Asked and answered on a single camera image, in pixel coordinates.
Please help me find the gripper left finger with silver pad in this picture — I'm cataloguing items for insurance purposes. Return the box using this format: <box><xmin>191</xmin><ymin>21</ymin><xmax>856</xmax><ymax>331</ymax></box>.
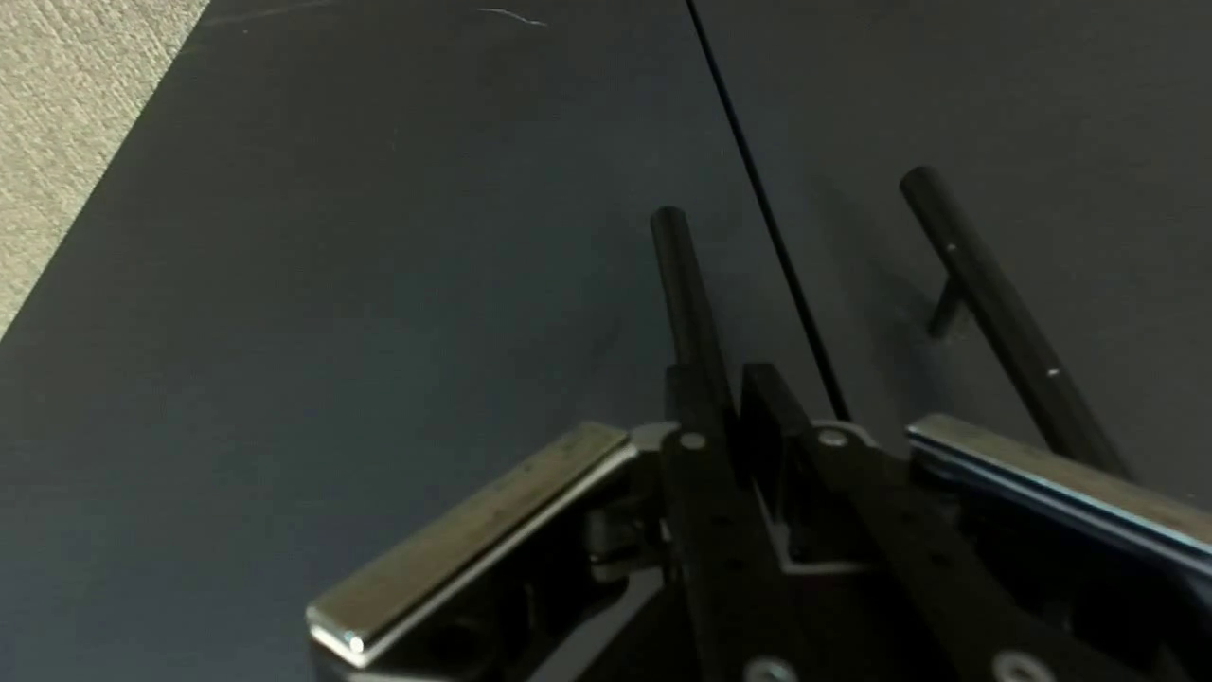
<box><xmin>302</xmin><ymin>362</ymin><xmax>811</xmax><ymax>682</ymax></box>

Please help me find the gripper right finger with silver pad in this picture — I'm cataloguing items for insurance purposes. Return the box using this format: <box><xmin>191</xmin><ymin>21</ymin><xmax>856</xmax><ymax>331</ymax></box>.
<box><xmin>739</xmin><ymin>358</ymin><xmax>1212</xmax><ymax>682</ymax></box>

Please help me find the black bar handle end door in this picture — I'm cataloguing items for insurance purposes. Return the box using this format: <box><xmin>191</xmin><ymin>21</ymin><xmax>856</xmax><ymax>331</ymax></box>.
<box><xmin>648</xmin><ymin>204</ymin><xmax>741</xmax><ymax>441</ymax></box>

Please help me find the black cabinet door beside drawer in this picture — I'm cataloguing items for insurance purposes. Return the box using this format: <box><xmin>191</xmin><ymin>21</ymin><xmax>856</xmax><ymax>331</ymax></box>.
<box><xmin>691</xmin><ymin>0</ymin><xmax>1212</xmax><ymax>508</ymax></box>

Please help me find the black bar handle inner door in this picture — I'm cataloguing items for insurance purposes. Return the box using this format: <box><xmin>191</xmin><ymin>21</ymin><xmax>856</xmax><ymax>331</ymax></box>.
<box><xmin>897</xmin><ymin>163</ymin><xmax>1131</xmax><ymax>482</ymax></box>

